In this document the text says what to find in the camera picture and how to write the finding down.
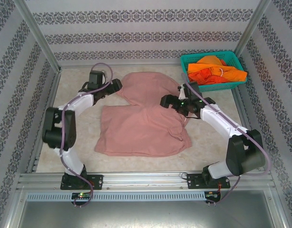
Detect pink shorts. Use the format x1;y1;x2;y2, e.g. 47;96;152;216
93;72;193;158

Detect light orange shorts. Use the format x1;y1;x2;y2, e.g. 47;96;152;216
187;56;248;85

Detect teal plastic basket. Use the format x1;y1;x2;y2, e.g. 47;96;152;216
180;50;248;93

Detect small circuit board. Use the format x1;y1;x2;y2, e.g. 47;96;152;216
205;191;222;199
71;192;93;200

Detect grey metal sheet panel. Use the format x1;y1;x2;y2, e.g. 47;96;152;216
17;200;280;228

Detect aluminium table back rail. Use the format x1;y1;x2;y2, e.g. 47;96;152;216
59;63;182;69

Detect aluminium mounting rail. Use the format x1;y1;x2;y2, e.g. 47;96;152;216
17;172;275;190

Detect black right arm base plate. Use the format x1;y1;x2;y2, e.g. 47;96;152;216
186;173;231;190

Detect aluminium frame post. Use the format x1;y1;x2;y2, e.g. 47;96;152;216
234;0;273;60
14;0;62;73

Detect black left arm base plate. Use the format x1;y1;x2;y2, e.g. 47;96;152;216
60;174;104;190

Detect grey slotted cable duct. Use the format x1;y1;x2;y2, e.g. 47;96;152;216
26;191;206;202

